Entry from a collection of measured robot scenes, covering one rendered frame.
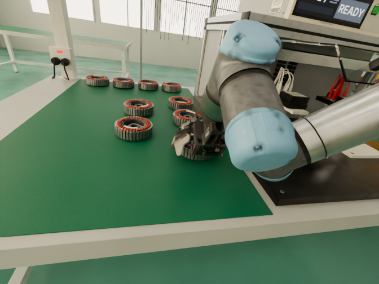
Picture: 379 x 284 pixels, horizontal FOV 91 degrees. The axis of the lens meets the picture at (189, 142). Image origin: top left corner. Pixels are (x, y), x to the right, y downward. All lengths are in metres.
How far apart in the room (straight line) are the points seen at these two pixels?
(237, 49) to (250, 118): 0.09
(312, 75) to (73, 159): 0.92
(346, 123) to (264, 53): 0.16
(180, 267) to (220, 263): 0.22
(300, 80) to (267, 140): 0.76
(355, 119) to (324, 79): 0.68
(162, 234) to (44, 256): 0.18
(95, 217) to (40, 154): 0.25
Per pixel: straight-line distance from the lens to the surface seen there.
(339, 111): 0.36
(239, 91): 0.24
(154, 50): 6.88
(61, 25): 1.19
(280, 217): 0.45
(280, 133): 0.21
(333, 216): 0.53
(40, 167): 0.52
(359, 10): 0.86
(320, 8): 0.76
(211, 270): 1.19
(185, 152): 0.50
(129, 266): 1.17
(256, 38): 0.27
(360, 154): 0.82
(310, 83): 0.99
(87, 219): 0.38
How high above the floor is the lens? 1.04
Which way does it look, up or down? 30 degrees down
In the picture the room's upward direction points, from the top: 9 degrees clockwise
